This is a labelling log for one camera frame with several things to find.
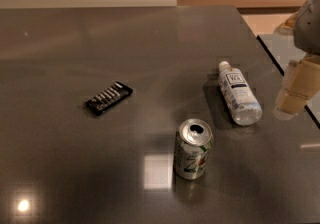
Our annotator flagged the black snack bar wrapper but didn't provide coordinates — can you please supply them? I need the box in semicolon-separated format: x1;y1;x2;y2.
85;81;133;116

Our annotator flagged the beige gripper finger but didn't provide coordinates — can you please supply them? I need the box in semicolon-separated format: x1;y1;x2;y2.
273;53;320;120

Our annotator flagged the clear plastic water bottle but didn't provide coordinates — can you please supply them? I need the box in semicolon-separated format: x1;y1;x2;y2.
218;61;262;126

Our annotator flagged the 7up soda can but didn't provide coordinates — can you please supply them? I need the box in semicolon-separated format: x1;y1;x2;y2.
173;119;214;180

